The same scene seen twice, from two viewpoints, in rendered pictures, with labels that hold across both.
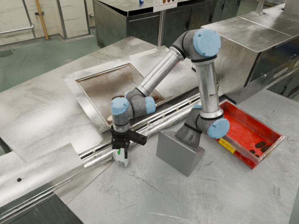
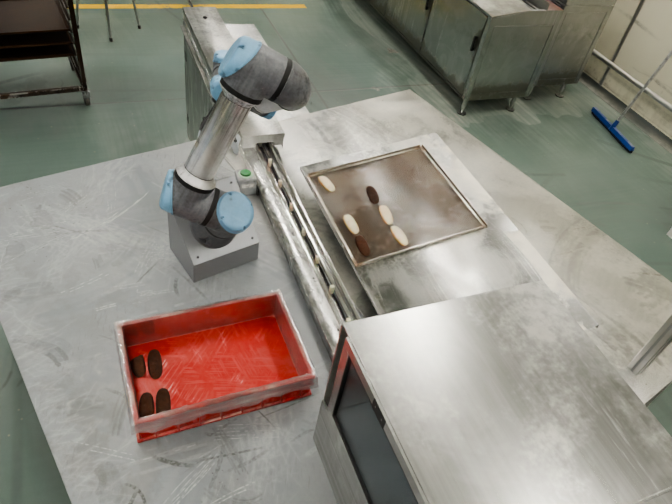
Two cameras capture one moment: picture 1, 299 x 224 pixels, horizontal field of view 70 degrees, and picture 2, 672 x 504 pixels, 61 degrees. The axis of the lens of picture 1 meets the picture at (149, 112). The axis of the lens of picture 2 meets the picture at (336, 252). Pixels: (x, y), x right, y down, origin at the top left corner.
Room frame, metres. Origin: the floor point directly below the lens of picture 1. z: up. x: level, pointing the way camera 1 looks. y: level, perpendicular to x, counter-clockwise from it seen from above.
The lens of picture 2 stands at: (1.46, -1.45, 2.21)
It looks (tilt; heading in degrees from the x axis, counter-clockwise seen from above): 43 degrees down; 101
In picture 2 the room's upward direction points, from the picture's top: 12 degrees clockwise
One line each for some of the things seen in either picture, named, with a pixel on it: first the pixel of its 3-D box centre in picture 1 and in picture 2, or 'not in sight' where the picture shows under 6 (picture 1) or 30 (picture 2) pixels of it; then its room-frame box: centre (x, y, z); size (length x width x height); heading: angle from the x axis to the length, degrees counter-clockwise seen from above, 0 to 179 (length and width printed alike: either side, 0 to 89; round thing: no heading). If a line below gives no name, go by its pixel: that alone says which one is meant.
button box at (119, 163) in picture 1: (120, 158); (245, 185); (0.75, 0.15, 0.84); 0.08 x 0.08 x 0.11; 40
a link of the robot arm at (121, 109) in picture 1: (120, 111); (224, 69); (0.67, 0.12, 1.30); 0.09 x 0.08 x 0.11; 114
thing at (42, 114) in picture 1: (114, 118); (422, 294); (1.53, 0.35, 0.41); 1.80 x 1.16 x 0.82; 145
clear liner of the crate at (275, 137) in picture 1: (238, 130); (215, 359); (1.03, -0.62, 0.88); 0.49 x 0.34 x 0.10; 41
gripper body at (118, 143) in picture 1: (121, 136); not in sight; (0.67, 0.13, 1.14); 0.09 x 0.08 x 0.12; 92
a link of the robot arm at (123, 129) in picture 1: (121, 125); not in sight; (0.67, 0.12, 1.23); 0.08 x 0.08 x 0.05
